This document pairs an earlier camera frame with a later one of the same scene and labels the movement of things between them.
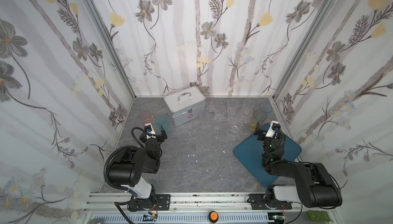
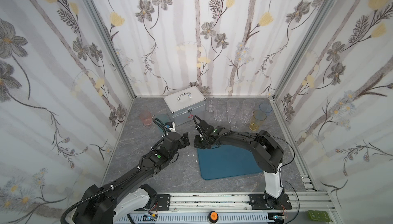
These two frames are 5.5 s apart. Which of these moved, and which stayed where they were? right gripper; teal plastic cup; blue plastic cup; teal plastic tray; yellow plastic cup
Moved: teal plastic tray; right gripper
Stayed: teal plastic cup; yellow plastic cup; blue plastic cup
